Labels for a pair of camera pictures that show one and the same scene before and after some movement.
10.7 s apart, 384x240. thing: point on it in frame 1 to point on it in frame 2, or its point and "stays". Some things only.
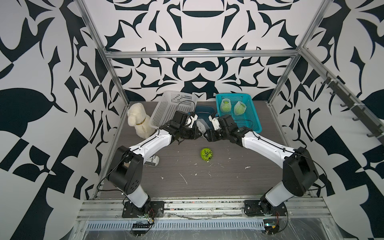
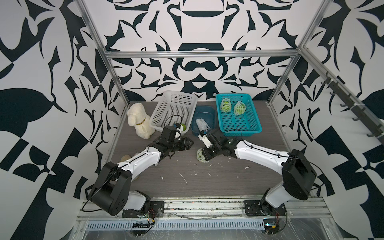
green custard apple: x=239 y=108 stays
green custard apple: x=225 y=106 stays
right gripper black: x=210 y=135 to x=206 y=155
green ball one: x=225 y=105 stays
